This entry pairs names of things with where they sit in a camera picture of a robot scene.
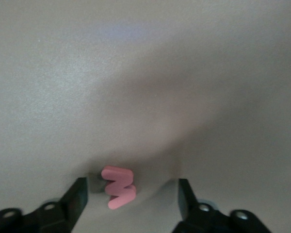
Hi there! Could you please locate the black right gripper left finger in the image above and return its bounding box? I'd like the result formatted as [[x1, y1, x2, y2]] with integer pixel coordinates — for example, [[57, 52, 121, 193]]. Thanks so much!
[[0, 177, 90, 233]]

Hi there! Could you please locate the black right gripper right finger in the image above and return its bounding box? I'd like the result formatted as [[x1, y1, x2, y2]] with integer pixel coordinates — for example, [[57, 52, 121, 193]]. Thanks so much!
[[172, 178, 274, 233]]

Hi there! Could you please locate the pink foam letter w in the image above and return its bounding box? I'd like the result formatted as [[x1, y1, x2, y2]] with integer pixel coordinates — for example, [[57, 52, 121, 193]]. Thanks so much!
[[101, 166, 137, 210]]

